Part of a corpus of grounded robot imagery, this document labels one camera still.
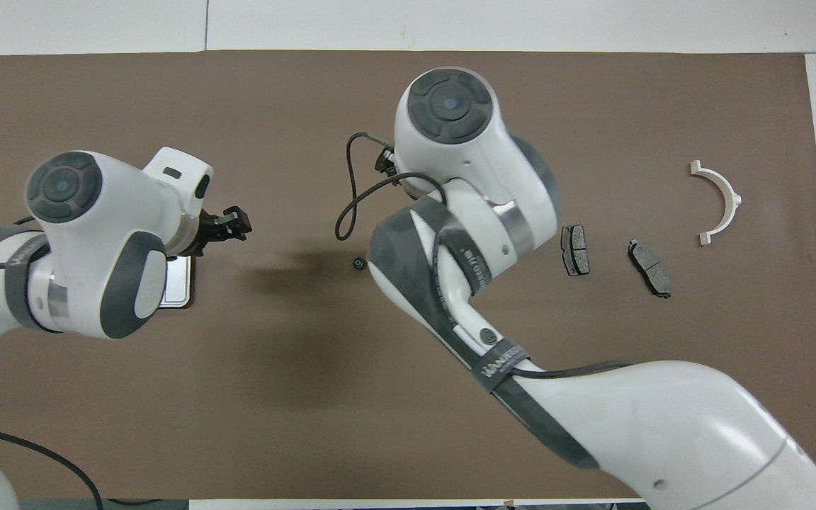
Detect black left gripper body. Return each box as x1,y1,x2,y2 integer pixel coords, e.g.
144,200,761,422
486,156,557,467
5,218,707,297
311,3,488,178
188,215,228,256

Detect silver metal tray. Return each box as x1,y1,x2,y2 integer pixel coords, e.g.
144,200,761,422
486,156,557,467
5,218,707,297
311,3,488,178
160,255,195,310

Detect brown table mat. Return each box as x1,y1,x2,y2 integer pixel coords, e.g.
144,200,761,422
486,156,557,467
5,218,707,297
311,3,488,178
0,50,816,500

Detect short dark brake pad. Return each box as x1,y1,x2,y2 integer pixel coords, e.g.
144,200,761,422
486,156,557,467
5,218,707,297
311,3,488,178
560,225,591,277

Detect long grey brake pad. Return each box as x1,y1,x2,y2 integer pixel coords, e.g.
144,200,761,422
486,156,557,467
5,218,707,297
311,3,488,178
628,239,672,299

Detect white semicircular clamp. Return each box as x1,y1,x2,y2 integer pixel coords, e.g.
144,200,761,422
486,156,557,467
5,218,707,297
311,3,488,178
689,160,742,247

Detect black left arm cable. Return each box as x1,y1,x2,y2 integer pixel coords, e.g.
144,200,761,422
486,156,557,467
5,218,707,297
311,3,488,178
0,241,104,510

